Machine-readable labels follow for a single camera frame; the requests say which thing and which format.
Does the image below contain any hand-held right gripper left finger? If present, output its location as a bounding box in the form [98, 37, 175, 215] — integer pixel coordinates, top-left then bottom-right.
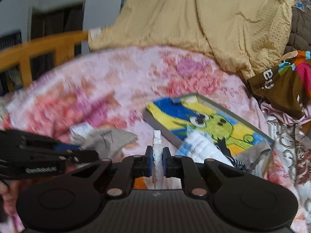
[70, 146, 154, 197]

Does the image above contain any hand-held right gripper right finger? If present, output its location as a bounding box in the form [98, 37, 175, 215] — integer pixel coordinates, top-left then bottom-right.
[162, 147, 246, 197]

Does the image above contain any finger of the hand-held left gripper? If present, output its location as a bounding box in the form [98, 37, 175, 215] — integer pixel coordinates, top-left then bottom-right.
[52, 142, 82, 151]
[58, 150, 99, 164]

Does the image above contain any white packet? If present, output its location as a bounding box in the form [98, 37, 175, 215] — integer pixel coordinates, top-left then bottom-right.
[152, 130, 163, 190]

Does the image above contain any linen drawstring pouch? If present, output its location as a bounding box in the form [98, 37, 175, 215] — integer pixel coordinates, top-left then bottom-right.
[70, 129, 139, 160]

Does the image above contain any grey cartoon print tray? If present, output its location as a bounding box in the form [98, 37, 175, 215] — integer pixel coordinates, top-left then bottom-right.
[142, 93, 275, 178]

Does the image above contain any black dotted sock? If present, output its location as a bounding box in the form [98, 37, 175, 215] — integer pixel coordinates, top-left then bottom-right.
[217, 138, 246, 173]

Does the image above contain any person's left hand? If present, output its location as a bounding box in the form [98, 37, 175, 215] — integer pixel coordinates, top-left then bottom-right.
[0, 178, 31, 224]

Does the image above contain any pink floral bed sheet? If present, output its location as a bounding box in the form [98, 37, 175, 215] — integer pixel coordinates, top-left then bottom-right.
[0, 45, 311, 233]

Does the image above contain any pale pink garment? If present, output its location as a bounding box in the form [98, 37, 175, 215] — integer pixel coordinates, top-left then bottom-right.
[259, 99, 311, 127]

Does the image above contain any dark window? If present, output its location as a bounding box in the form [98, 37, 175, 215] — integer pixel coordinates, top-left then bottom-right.
[0, 0, 85, 95]

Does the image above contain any cream ornate patterned cloth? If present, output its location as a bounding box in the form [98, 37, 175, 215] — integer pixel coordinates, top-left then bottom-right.
[264, 114, 311, 224]

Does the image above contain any colourful brown patterned garment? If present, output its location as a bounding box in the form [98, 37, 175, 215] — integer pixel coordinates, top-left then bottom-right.
[246, 50, 311, 121]

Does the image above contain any yellow dotted blanket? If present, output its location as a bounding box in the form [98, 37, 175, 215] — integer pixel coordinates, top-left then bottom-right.
[87, 0, 296, 79]

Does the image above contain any wooden bed frame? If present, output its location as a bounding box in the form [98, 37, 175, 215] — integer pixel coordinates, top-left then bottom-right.
[0, 30, 89, 88]

